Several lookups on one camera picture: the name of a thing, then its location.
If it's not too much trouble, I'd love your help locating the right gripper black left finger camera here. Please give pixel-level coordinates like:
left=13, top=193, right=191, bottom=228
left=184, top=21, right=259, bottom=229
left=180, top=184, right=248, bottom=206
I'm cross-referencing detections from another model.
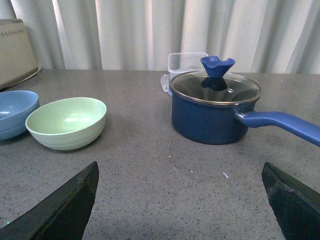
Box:
left=0, top=161, right=99, bottom=240

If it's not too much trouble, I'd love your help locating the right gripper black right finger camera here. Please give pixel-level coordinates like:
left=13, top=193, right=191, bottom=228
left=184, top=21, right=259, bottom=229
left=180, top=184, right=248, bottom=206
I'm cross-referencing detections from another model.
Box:
left=261, top=162, right=320, bottom=240

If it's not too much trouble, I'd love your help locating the blue plastic bowl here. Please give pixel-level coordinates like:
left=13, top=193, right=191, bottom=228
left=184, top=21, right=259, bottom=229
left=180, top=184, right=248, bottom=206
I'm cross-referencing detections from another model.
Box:
left=0, top=90, right=40, bottom=140

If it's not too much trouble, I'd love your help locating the glass lid with blue knob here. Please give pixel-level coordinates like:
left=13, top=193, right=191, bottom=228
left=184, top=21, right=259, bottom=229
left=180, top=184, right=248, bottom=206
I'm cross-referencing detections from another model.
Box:
left=170, top=56, right=262, bottom=106

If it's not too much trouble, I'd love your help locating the clear plastic storage container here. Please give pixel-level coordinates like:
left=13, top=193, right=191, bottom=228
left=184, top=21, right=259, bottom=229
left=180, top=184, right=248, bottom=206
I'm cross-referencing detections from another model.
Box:
left=160, top=52, right=209, bottom=96

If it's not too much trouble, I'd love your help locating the green plastic bowl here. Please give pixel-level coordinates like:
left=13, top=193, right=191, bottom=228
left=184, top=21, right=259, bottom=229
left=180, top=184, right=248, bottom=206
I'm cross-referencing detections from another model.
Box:
left=25, top=97, right=107, bottom=151

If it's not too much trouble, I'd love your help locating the dark blue saucepan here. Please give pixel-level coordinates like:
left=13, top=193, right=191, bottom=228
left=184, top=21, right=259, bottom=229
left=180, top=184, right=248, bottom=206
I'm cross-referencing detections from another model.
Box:
left=171, top=94, right=320, bottom=146

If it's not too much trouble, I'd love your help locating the cream two-slot toaster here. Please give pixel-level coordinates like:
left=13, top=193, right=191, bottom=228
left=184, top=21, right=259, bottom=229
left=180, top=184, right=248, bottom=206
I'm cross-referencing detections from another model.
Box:
left=0, top=18, right=41, bottom=89

